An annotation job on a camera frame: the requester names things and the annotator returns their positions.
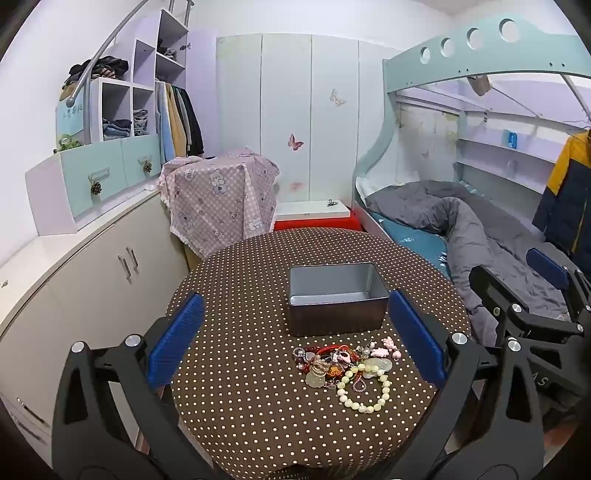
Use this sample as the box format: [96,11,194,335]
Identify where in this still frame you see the black hanging coat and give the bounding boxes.
[178,88,205,157]

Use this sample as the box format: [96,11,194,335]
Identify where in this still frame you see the pile of mixed jewelry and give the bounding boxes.
[292,336,403,414]

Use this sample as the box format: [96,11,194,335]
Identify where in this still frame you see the brown cardboard box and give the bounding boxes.
[184,244,205,274]

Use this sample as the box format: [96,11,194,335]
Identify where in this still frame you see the white bead bracelet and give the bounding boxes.
[336,362,392,414]

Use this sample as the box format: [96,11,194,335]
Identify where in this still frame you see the teal bed sheet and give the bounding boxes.
[369,210,451,278]

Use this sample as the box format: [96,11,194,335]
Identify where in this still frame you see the pink checked bear cloth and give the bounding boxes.
[157,148,281,259]

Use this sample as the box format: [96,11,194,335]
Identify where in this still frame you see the pile of dark clothes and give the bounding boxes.
[62,55,130,88]

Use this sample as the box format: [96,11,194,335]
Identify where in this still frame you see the metal tin box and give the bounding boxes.
[287,262,390,337]

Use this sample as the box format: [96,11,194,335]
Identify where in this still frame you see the grey duvet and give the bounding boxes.
[366,180,571,344]

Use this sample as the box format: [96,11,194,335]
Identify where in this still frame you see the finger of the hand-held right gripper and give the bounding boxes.
[468,264,586,346]
[526,248,591,324]

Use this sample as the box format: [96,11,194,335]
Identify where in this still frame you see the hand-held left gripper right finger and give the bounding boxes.
[374,290,546,480]

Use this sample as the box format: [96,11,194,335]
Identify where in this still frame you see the teal sign board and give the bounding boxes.
[55,90,90,148]

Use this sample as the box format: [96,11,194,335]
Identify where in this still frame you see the brown hanging bag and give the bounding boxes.
[467,74,492,97]

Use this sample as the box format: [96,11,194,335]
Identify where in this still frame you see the teal bunk bed frame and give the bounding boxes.
[353,13,591,278]

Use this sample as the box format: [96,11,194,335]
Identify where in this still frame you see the light blue hanging garment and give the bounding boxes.
[156,82,176,163]

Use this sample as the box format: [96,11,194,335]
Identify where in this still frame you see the tan hanging coat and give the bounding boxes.
[165,83,188,158]

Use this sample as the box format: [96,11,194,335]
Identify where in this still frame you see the beige low cabinet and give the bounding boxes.
[0,189,190,444]

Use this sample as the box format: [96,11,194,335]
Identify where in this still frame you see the round table with dotted tablecloth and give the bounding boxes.
[165,227,472,480]

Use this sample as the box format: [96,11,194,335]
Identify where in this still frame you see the white wardrobe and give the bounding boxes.
[216,33,402,206]

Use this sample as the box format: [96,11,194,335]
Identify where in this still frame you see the folded jeans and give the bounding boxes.
[102,117,132,140]

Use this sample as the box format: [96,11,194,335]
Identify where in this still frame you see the curved grey metal rail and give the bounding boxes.
[66,0,148,108]

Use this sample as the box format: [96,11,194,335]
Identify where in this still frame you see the purple shelf unit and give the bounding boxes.
[90,9,218,162]

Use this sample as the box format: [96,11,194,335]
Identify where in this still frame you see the red storage box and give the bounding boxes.
[273,209,363,233]

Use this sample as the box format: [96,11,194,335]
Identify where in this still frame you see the purple wall shelves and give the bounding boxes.
[455,111,559,195]

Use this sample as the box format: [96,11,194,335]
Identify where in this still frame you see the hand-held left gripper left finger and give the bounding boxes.
[52,293,222,480]

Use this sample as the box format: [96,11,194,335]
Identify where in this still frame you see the yellow and navy jacket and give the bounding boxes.
[532,129,591,273]

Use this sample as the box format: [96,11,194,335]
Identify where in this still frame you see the white board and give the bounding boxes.
[276,200,352,222]

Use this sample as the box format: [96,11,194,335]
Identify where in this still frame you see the teal drawer cabinet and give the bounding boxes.
[25,134,162,236]

